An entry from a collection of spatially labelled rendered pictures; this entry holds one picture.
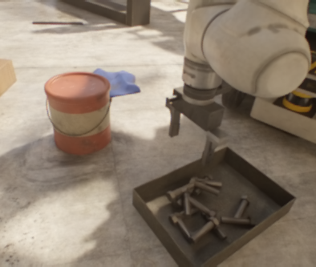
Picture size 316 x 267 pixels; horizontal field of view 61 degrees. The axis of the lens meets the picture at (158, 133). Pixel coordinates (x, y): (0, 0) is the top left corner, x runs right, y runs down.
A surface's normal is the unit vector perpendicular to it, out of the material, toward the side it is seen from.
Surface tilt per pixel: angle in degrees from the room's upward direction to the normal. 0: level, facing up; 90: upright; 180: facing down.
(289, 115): 90
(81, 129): 90
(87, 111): 90
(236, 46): 67
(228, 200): 0
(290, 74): 98
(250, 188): 0
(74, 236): 0
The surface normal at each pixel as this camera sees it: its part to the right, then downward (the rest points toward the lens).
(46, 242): 0.07, -0.81
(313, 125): -0.63, 0.42
